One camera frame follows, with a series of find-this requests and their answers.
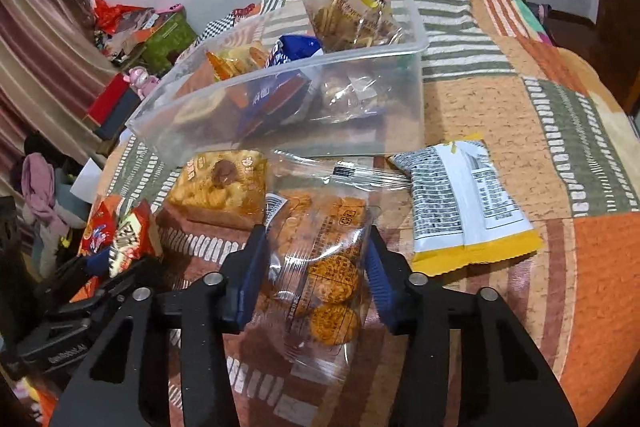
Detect checkered quilt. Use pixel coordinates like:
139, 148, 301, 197
200, 4, 266, 40

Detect orange-red snack bag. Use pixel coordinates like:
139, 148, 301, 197
107, 199, 165, 278

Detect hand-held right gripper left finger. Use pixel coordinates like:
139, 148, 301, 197
47, 224, 271, 427

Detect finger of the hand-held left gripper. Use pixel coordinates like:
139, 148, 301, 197
35, 251, 112, 308
47, 256, 166, 333

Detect clear bag of round biscuits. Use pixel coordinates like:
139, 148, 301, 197
262, 149, 416, 388

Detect dark box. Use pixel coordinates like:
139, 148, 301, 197
95, 89, 146, 142

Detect blue chip bag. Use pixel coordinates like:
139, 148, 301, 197
237, 34, 326, 138

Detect dark clothes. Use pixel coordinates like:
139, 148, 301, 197
10, 132, 56, 188

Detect clear tray of caramel puffs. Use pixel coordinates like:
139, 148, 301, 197
165, 149, 268, 230

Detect patchwork blanket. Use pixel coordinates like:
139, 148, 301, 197
95, 0, 640, 427

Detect striped curtain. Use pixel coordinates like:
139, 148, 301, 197
0, 0, 121, 188

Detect pink clothes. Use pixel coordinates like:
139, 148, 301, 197
20, 152, 88, 278

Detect clear plastic container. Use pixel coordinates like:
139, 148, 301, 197
127, 0, 431, 168

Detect pink plush toy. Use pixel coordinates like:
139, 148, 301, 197
127, 66, 161, 98

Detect yellow and white packet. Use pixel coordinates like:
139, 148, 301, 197
387, 139, 545, 278

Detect red snack packet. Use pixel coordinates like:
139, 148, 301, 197
77, 194, 123, 258

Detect grey bag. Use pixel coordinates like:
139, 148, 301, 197
530, 2, 556, 45

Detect clear cookie bag green seal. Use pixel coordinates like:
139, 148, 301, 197
285, 0, 408, 55

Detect beige biscuit pack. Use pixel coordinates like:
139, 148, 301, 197
170, 82, 236, 128

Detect white paper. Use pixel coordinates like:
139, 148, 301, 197
70, 157, 108, 202

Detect red plastic bag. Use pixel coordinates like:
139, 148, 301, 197
92, 0, 151, 32

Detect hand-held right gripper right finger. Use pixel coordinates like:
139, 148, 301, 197
365, 227, 578, 427

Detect orange cracker packet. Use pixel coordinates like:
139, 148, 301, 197
205, 42, 271, 82

